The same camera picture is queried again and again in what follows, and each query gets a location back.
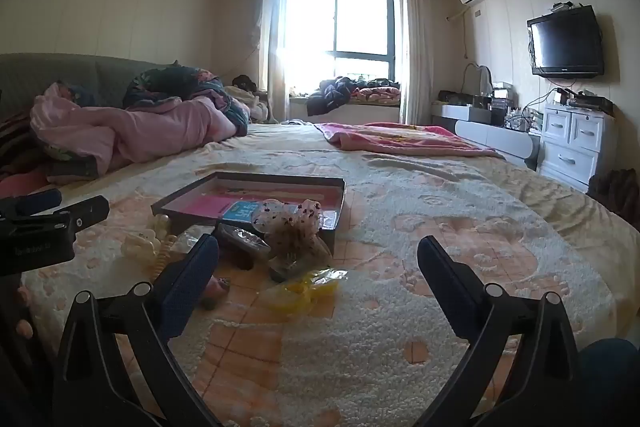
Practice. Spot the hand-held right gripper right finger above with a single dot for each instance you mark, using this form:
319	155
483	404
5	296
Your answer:
442	279

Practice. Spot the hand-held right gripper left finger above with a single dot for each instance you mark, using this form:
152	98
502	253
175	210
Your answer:
186	289

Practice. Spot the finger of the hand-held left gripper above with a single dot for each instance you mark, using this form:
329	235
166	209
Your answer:
85	209
30	203

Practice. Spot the small clear plastic bag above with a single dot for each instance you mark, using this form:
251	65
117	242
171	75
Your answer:
190	239

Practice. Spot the cream hair claw clip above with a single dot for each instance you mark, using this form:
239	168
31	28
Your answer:
140	244

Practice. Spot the yellow hair clip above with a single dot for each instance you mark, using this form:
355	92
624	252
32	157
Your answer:
300	294

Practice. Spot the floral clear plastic bag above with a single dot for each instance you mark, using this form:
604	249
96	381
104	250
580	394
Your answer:
295	232

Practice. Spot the grey cardboard box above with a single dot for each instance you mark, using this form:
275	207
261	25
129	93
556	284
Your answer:
280	183

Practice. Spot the person's left hand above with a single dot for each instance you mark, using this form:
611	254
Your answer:
24	329

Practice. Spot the striped pillow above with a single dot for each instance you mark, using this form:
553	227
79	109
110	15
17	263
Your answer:
15	142

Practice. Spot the pearl hair accessory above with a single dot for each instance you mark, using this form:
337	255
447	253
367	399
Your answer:
162	223

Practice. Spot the pink paper box lining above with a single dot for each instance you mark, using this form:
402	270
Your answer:
200	205

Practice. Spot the blue printed card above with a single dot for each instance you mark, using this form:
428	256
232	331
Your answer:
240	210

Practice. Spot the pink quilt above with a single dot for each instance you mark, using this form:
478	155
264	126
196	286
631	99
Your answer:
150	127

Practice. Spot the grey upholstered headboard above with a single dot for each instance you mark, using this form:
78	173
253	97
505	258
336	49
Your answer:
75	72

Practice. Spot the pink printed blanket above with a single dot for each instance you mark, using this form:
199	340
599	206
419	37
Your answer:
400	139

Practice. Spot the dark floral quilt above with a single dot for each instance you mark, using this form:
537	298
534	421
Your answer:
160	82

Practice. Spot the white low tv stand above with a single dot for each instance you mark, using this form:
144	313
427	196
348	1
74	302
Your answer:
490	134

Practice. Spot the clear organizer boxes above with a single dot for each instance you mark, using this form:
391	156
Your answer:
500	104

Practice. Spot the white drawer cabinet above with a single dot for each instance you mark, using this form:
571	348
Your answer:
575	142

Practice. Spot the pink floral bedding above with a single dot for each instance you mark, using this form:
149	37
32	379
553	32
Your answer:
375	96

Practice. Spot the white clothes pile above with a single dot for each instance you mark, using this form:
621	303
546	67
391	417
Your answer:
250	104

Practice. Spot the brown furry bag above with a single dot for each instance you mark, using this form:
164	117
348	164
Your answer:
617	192

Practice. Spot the person's leg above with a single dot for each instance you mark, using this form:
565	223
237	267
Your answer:
612	377

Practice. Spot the round white mirror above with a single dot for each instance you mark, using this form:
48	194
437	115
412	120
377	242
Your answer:
477	79

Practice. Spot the black bag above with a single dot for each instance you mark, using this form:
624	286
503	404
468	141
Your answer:
245	83

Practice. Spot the dark clothes pile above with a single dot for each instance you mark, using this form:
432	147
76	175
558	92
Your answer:
330	94

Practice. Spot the black set-top box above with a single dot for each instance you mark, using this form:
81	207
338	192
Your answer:
592	103

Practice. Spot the sheer white curtain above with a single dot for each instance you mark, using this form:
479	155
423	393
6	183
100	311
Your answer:
274	32
415	47

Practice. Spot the window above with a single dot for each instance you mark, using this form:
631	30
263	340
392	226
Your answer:
360	22

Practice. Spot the black wall television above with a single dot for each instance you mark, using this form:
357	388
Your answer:
567	42

